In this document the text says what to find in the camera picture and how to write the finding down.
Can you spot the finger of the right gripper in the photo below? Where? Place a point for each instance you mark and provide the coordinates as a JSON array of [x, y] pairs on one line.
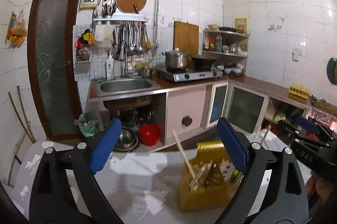
[[315, 130]]

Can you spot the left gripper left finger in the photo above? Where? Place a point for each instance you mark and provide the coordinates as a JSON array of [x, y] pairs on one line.
[[51, 199]]

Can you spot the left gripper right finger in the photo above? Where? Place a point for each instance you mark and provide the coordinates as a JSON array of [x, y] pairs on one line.
[[272, 188]]

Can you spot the wooden chopstick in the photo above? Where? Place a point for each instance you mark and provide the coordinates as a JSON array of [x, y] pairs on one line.
[[183, 154], [266, 134], [194, 183]]

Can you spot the green handled fork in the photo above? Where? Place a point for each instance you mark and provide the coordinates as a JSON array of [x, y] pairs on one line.
[[235, 173]]

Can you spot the kitchen counter cabinet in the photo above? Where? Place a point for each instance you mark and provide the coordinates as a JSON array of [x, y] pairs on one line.
[[192, 108]]

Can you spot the person's right hand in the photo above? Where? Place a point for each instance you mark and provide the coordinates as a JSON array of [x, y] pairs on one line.
[[319, 185]]

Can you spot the yellow egg tray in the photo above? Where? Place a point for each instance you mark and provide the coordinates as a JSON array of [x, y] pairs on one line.
[[299, 91]]

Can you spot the yellow slotted utensil holder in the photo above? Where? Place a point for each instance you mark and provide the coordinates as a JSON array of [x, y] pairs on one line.
[[217, 186]]

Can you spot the green trash bag bin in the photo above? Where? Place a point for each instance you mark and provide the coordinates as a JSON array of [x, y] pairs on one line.
[[88, 124]]

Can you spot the grey polar bear tablecloth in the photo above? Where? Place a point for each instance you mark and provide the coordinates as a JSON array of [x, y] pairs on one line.
[[140, 187]]

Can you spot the steel bowl under sink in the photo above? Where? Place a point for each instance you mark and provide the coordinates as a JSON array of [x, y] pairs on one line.
[[127, 141]]

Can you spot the red plastic basin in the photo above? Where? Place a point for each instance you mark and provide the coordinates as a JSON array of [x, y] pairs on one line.
[[149, 134]]

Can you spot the steel sink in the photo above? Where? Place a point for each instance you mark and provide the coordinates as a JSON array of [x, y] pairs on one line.
[[125, 86]]

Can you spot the black wok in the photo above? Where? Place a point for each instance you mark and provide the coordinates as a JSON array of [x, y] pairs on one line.
[[202, 62]]

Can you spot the white dish soap bottle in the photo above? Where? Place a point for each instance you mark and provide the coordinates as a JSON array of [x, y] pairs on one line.
[[110, 67]]

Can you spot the gas stove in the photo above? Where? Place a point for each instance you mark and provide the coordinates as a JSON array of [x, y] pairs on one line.
[[188, 75]]

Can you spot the steel cooking pot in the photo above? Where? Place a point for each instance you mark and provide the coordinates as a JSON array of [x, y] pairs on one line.
[[175, 59]]

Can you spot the rectangular wooden cutting board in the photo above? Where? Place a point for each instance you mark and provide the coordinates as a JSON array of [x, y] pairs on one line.
[[186, 38]]

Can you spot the hanging yellow bag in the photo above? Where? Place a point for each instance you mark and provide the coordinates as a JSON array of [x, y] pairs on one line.
[[16, 30]]

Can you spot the brown framed glass door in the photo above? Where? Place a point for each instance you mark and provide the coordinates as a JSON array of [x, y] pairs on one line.
[[51, 67]]

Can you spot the steel utensil rack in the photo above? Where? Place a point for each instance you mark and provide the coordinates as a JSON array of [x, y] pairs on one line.
[[121, 31]]

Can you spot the green round wall board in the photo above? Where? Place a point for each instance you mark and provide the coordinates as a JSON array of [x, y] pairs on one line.
[[331, 71]]

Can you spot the white wall socket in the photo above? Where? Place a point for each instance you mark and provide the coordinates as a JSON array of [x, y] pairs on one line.
[[296, 54]]

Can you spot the corner wall shelf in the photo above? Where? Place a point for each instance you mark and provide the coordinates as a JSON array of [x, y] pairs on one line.
[[225, 43]]

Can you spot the yellow wall poster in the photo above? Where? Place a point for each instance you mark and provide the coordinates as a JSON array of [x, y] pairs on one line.
[[241, 25]]

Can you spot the wall control box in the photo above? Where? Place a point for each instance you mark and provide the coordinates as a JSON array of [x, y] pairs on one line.
[[88, 4]]

